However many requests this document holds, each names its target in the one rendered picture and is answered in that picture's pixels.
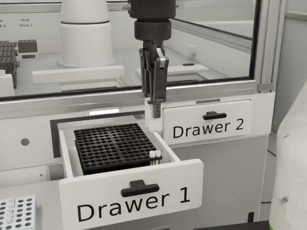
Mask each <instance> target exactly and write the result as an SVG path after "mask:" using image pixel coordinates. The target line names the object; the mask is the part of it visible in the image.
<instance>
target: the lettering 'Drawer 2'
mask: <svg viewBox="0 0 307 230"><path fill-rule="evenodd" d="M238 120H242V123H241V124H240V125H239V126H238V127H237V129H236V130H241V129H243V128H239V127H240V126H241V125H242V124H243V119H237V121H238ZM228 124H230V122H229V123H226V124H225V131H226V130H227V125H228ZM218 125H221V127H218V128H217V126H218ZM202 127H203V131H204V134H206V131H207V128H208V130H209V133H211V131H212V128H213V125H212V127H211V130H210V128H209V126H208V125H207V127H206V131H205V129H204V126H202ZM175 128H181V130H182V133H181V135H180V136H175ZM194 128H198V130H194V131H193V133H192V134H193V135H194V136H196V135H199V134H200V128H199V127H198V126H196V127H193V129H194ZM219 128H223V126H222V124H217V125H216V127H215V131H216V132H222V131H217V129H219ZM189 129H191V127H190V128H186V136H187V135H188V130H189ZM195 131H198V133H197V134H194V132H195ZM182 135H183V128H182V127H181V126H175V127H174V138H178V137H181V136H182Z"/></svg>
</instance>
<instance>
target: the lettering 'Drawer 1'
mask: <svg viewBox="0 0 307 230"><path fill-rule="evenodd" d="M180 190H185V194H184V201H181V202H180V203H184V202H190V200H186V194H187V187H184V188H181V189H180ZM166 196H169V194H166V195H165V196H164V195H162V207H163V206H164V198H165V197H166ZM152 198H154V199H155V201H153V202H148V201H149V200H150V199H152ZM142 200H143V199H140V202H139V206H138V207H137V204H136V201H135V200H133V201H132V204H131V208H130V209H129V206H128V203H127V201H126V202H125V204H126V206H127V210H128V212H129V213H131V212H132V207H133V204H135V207H136V210H137V211H139V210H140V207H141V203H142ZM156 202H158V199H157V198H156V197H155V196H152V197H149V198H148V199H147V201H146V206H147V208H149V209H154V208H156V207H157V205H156V206H154V207H149V205H148V204H151V203H156ZM113 205H118V206H119V207H116V208H112V209H111V210H110V215H111V216H115V215H117V214H121V205H120V204H119V203H113V204H110V206H113ZM81 207H90V208H91V216H90V217H89V218H87V219H83V220H82V219H81V212H80V208H81ZM103 207H107V204H106V205H103V206H102V207H101V206H99V218H101V209H102V208H103ZM115 209H119V210H118V212H117V213H116V214H113V213H112V211H113V210H115ZM93 216H94V208H93V207H92V206H91V205H89V204H84V205H79V206H78V217H79V222H81V221H86V220H89V219H91V218H92V217H93Z"/></svg>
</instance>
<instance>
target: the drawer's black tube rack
mask: <svg viewBox="0 0 307 230"><path fill-rule="evenodd" d="M74 135H75V138H76V140H75V141H74V142H75V146H76V150H77V153H78V157H79V162H80V165H81V169H82V172H83V176H85V175H92V174H98V173H106V172H113V171H119V170H125V169H131V168H138V167H146V166H150V161H149V162H140V163H134V164H127V165H121V166H114V167H106V168H99V169H93V170H87V171H85V170H84V164H92V163H96V162H105V161H111V160H118V159H123V161H124V158H131V157H140V156H147V155H149V152H150V151H156V150H157V149H156V148H155V146H154V145H153V144H152V142H151V141H150V140H149V138H148V137H147V136H146V135H145V133H144V132H143V130H142V129H141V128H140V126H139V125H138V124H137V123H133V124H124V125H113V126H105V127H97V128H89V129H81V130H74Z"/></svg>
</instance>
